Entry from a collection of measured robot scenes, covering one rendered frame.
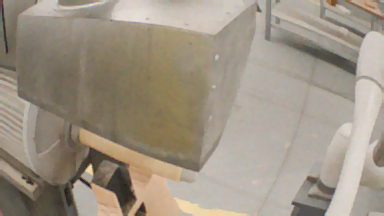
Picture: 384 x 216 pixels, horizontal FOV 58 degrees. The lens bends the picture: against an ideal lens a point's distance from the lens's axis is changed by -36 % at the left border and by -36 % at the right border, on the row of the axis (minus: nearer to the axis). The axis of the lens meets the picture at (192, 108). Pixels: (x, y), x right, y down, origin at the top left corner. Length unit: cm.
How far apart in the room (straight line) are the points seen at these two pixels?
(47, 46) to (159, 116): 18
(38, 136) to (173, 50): 34
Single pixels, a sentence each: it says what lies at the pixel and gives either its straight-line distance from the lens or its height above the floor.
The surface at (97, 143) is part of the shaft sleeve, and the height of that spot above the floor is 126.
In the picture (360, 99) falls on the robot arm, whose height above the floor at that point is 132.
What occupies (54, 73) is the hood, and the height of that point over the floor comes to 145.
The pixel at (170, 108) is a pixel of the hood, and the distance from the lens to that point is 47.
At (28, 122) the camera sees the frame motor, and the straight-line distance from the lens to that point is 71.
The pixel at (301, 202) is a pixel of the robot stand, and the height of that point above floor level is 70.
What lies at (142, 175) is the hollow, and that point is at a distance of 78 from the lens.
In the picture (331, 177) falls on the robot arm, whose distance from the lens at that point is 150.
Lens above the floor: 169
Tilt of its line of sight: 31 degrees down
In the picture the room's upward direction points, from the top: 6 degrees clockwise
